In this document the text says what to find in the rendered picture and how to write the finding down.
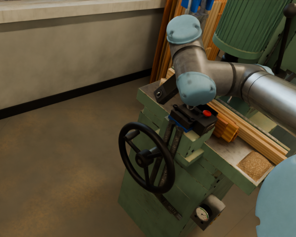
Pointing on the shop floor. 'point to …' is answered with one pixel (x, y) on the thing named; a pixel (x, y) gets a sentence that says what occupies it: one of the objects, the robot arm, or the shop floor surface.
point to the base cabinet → (191, 184)
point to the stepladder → (191, 9)
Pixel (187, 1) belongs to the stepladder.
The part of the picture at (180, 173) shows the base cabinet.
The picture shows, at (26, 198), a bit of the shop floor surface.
